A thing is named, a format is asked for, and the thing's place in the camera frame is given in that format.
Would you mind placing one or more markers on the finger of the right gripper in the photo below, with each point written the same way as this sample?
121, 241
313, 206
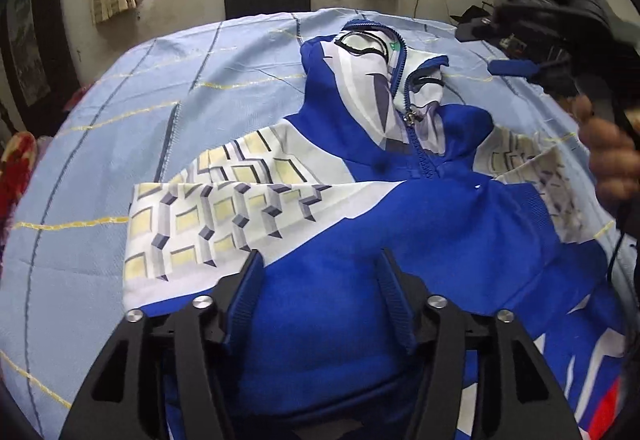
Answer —
521, 68

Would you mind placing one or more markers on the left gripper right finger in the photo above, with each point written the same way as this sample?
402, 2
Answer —
397, 302

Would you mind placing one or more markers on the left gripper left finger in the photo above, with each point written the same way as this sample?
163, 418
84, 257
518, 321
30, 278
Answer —
247, 285

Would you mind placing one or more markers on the blue red hooded jacket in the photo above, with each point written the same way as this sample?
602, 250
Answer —
375, 160

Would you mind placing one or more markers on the person right hand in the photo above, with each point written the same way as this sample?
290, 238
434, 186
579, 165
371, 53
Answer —
613, 160

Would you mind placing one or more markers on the red flower blanket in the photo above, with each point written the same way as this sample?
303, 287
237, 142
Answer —
17, 162

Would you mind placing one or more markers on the dark framed painting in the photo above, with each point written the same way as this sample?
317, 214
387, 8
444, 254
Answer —
22, 59

